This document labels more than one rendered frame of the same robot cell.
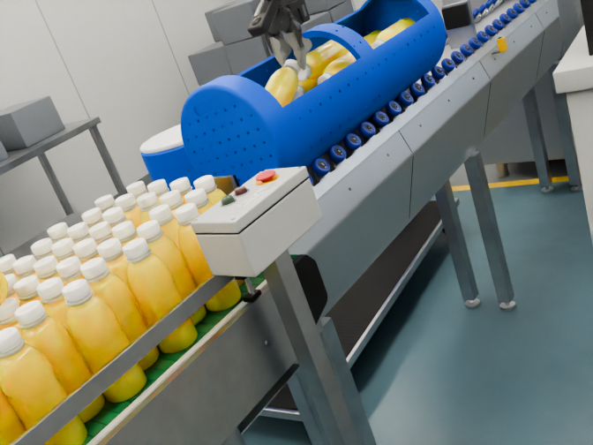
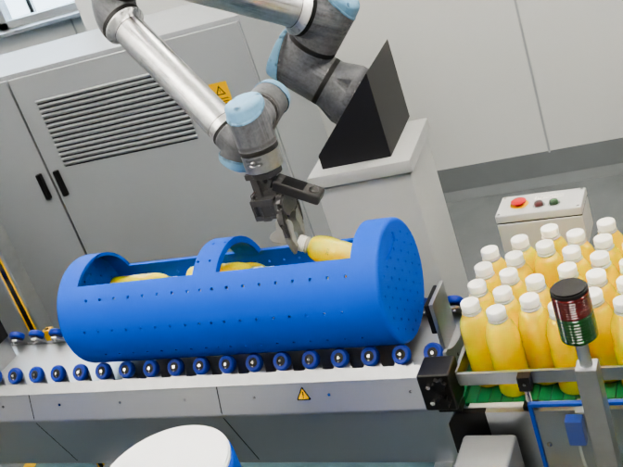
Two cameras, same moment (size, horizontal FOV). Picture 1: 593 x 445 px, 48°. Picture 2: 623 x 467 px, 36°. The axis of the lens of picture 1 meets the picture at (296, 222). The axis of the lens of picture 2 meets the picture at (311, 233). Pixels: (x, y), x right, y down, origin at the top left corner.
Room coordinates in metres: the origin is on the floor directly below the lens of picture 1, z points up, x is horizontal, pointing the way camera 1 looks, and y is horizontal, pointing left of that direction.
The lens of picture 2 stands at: (2.06, 1.91, 2.11)
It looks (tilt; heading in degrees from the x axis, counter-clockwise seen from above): 24 degrees down; 256
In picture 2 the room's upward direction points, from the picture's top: 19 degrees counter-clockwise
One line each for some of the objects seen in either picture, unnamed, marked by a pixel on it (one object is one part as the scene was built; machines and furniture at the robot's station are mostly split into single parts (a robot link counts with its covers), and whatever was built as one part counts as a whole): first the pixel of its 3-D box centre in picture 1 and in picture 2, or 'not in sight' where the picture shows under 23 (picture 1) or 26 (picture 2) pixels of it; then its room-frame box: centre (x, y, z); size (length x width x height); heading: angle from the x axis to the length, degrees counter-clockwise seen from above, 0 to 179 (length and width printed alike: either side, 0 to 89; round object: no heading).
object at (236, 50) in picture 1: (281, 66); not in sight; (5.65, -0.32, 0.59); 1.20 x 0.80 x 1.19; 52
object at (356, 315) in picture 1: (349, 297); not in sight; (2.46, -0.10, 0.07); 1.50 x 0.52 x 0.15; 142
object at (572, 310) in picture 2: not in sight; (571, 301); (1.36, 0.65, 1.23); 0.06 x 0.06 x 0.04
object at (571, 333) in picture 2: not in sight; (577, 323); (1.36, 0.65, 1.18); 0.06 x 0.06 x 0.05
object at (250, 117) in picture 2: not in sight; (250, 124); (1.59, -0.14, 1.49); 0.10 x 0.09 x 0.12; 51
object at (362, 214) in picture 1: (440, 109); (101, 399); (2.16, -0.59, 0.79); 2.17 x 0.29 x 0.34; 137
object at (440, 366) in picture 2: not in sight; (442, 384); (1.50, 0.30, 0.95); 0.10 x 0.07 x 0.10; 47
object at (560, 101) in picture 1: (566, 128); not in sight; (2.83, -1.31, 0.31); 0.06 x 0.06 x 0.63; 47
